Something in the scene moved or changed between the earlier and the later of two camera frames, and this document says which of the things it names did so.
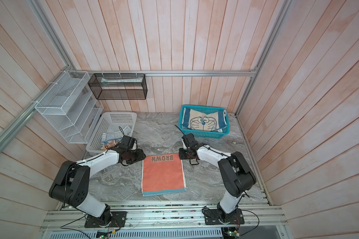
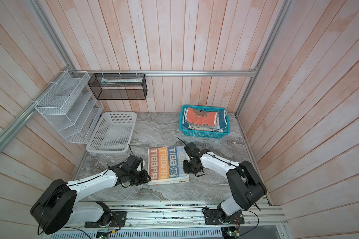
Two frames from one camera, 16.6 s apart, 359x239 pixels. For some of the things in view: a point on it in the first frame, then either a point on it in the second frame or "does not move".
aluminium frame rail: (230, 72) does not move
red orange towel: (162, 174) → (201, 117)
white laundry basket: (110, 122) does not move
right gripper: (181, 153) → (186, 169)
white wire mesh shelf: (71, 107) does not move
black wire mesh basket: (119, 86) does not move
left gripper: (140, 156) → (144, 179)
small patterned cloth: (112, 139) → (165, 166)
